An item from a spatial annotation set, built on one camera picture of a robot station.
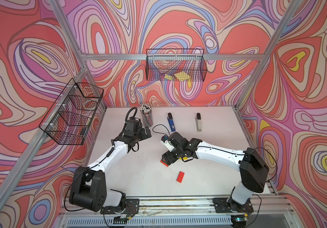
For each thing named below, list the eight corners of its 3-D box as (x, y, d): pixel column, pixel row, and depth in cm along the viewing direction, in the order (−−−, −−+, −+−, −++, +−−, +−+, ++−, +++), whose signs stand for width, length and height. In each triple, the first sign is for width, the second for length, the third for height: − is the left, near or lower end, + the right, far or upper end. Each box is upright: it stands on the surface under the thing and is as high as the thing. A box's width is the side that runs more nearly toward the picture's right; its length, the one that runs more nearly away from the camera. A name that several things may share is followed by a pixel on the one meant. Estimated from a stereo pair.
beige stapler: (196, 131, 106) (197, 127, 102) (195, 117, 115) (197, 112, 111) (200, 132, 106) (201, 127, 101) (199, 117, 115) (200, 112, 111)
